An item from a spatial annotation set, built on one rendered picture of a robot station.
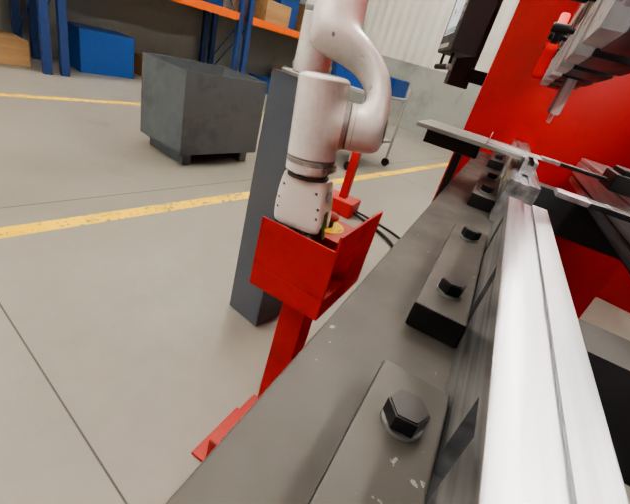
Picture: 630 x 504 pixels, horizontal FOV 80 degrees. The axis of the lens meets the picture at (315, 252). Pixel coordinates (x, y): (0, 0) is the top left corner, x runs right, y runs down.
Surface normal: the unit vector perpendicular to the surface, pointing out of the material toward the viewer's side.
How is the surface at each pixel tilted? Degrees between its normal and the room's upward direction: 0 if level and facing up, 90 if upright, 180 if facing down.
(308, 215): 93
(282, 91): 90
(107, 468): 0
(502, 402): 0
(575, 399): 0
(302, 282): 90
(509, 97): 90
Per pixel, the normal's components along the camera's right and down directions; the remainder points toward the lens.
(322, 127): 0.07, 0.45
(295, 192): -0.52, 0.32
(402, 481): 0.25, -0.85
